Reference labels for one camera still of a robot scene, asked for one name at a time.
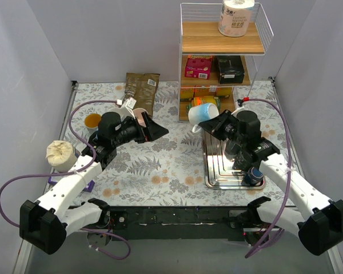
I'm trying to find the white blue gradient mug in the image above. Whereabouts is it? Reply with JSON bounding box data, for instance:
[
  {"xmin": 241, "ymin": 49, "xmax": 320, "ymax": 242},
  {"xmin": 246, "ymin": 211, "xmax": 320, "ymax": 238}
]
[{"xmin": 188, "ymin": 103, "xmax": 220, "ymax": 134}]

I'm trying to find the light blue mug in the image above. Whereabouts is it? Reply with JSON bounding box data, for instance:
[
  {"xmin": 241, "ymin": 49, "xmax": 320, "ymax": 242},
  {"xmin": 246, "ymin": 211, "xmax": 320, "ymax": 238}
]
[{"xmin": 108, "ymin": 107, "xmax": 125, "ymax": 119}]

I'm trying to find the pink mug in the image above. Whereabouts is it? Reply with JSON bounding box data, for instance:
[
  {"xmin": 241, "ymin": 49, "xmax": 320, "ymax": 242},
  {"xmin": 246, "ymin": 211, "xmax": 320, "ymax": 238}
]
[{"xmin": 133, "ymin": 108, "xmax": 148, "ymax": 127}]

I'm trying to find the blue mug yellow inside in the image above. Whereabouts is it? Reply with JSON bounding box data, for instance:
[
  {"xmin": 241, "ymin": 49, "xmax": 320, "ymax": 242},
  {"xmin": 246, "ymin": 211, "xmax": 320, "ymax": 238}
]
[{"xmin": 84, "ymin": 113, "xmax": 101, "ymax": 131}]

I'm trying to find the navy blue mug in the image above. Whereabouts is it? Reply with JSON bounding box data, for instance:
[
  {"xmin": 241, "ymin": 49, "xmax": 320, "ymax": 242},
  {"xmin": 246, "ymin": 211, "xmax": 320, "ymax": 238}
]
[{"xmin": 242, "ymin": 167, "xmax": 264, "ymax": 186}]

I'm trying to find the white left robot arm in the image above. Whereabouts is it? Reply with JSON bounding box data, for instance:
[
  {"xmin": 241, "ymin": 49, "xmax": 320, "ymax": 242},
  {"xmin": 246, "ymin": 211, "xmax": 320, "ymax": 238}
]
[{"xmin": 19, "ymin": 112, "xmax": 169, "ymax": 255}]

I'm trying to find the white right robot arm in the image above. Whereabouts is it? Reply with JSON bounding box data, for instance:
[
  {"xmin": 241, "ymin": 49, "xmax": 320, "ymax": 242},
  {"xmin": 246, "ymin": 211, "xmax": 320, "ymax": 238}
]
[{"xmin": 198, "ymin": 110, "xmax": 343, "ymax": 256}]

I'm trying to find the dark green mug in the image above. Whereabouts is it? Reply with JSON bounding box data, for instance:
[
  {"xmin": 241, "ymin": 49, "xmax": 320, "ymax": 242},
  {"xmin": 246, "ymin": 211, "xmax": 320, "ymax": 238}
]
[{"xmin": 233, "ymin": 150, "xmax": 259, "ymax": 172}]

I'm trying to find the orange green sponge pack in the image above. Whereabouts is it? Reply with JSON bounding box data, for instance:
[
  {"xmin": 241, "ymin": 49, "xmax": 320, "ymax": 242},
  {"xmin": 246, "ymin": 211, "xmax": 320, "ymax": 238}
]
[{"xmin": 186, "ymin": 96, "xmax": 221, "ymax": 113}]

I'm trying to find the yellow sponge packs row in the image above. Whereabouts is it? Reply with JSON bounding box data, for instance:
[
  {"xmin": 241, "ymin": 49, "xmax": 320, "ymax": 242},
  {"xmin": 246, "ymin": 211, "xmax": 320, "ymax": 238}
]
[{"xmin": 180, "ymin": 86, "xmax": 233, "ymax": 101}]

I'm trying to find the brown snack bag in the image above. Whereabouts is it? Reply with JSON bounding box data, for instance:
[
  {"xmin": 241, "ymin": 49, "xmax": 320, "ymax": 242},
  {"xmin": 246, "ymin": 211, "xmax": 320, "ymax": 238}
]
[{"xmin": 124, "ymin": 72, "xmax": 160, "ymax": 116}]

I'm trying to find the steel tray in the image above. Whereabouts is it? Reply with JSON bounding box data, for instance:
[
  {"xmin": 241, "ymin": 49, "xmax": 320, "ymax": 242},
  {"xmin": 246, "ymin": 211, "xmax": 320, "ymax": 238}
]
[{"xmin": 202, "ymin": 132, "xmax": 266, "ymax": 190}]

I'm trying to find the black box on shelf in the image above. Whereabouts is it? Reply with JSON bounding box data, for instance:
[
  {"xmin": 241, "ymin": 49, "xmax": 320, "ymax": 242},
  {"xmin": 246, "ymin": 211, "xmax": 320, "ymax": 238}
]
[{"xmin": 216, "ymin": 55, "xmax": 245, "ymax": 84}]

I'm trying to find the pink Mommy box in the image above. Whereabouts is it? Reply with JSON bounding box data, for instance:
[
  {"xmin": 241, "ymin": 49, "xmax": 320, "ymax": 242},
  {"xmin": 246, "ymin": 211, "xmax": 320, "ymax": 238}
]
[{"xmin": 184, "ymin": 55, "xmax": 213, "ymax": 80}]

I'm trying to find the purple small box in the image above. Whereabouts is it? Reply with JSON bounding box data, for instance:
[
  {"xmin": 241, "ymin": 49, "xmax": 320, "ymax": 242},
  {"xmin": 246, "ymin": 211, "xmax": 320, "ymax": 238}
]
[{"xmin": 47, "ymin": 176, "xmax": 95, "ymax": 193}]

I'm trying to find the toilet paper roll on shelf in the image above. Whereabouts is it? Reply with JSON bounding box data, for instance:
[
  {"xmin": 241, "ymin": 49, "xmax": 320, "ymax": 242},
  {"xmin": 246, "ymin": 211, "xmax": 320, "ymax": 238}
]
[{"xmin": 218, "ymin": 0, "xmax": 255, "ymax": 37}]

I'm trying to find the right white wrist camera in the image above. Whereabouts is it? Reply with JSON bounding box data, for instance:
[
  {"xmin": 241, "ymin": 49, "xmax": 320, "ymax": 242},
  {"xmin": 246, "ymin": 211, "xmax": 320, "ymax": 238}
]
[{"xmin": 232, "ymin": 106, "xmax": 246, "ymax": 115}]

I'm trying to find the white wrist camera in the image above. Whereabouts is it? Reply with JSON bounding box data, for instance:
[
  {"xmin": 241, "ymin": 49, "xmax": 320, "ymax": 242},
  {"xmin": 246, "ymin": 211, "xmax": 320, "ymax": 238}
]
[
  {"xmin": 116, "ymin": 97, "xmax": 137, "ymax": 113},
  {"xmin": 232, "ymin": 106, "xmax": 246, "ymax": 115}
]

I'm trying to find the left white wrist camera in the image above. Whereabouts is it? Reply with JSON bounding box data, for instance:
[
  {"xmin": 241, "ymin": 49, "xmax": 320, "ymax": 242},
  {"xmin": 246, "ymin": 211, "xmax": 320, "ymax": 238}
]
[{"xmin": 116, "ymin": 97, "xmax": 137, "ymax": 113}]

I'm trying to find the white wire wooden shelf rack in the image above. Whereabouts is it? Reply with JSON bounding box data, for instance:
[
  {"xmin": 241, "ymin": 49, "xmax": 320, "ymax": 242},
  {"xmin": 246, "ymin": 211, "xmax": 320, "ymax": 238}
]
[{"xmin": 177, "ymin": 2, "xmax": 274, "ymax": 123}]

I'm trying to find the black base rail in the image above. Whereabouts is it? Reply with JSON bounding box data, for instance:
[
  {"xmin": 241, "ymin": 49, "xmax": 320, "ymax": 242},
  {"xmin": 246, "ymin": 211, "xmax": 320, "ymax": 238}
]
[{"xmin": 77, "ymin": 205, "xmax": 272, "ymax": 240}]

